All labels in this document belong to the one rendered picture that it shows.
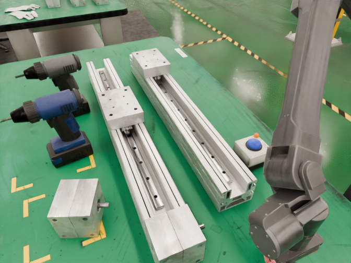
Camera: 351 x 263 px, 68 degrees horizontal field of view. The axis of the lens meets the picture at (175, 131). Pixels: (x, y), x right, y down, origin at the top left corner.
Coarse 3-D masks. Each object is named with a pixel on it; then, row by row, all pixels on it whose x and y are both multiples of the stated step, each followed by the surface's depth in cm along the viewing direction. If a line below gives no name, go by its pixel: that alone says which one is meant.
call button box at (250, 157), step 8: (240, 144) 76; (264, 144) 76; (240, 152) 76; (248, 152) 74; (256, 152) 74; (264, 152) 74; (248, 160) 73; (256, 160) 74; (264, 160) 76; (248, 168) 75; (256, 168) 77
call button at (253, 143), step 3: (252, 138) 76; (249, 141) 75; (252, 141) 75; (255, 141) 75; (258, 141) 75; (249, 144) 75; (252, 144) 75; (255, 144) 74; (258, 144) 75; (261, 144) 75; (249, 147) 75; (252, 147) 74; (255, 147) 74; (258, 147) 74
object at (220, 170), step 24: (168, 96) 96; (168, 120) 86; (192, 120) 86; (192, 144) 73; (216, 144) 74; (192, 168) 76; (216, 168) 67; (240, 168) 66; (216, 192) 64; (240, 192) 66
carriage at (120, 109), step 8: (120, 88) 88; (128, 88) 88; (104, 96) 84; (112, 96) 84; (120, 96) 84; (128, 96) 84; (104, 104) 81; (112, 104) 81; (120, 104) 81; (128, 104) 81; (136, 104) 81; (104, 112) 78; (112, 112) 78; (120, 112) 78; (128, 112) 78; (136, 112) 78; (112, 120) 75; (120, 120) 76; (128, 120) 78; (136, 120) 79; (112, 128) 77; (120, 128) 82; (128, 128) 82
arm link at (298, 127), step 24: (312, 0) 48; (336, 0) 48; (312, 24) 46; (312, 48) 45; (288, 72) 48; (312, 72) 44; (288, 96) 46; (312, 96) 44; (288, 120) 44; (312, 120) 43; (288, 144) 42; (312, 144) 42; (264, 168) 45; (288, 168) 40
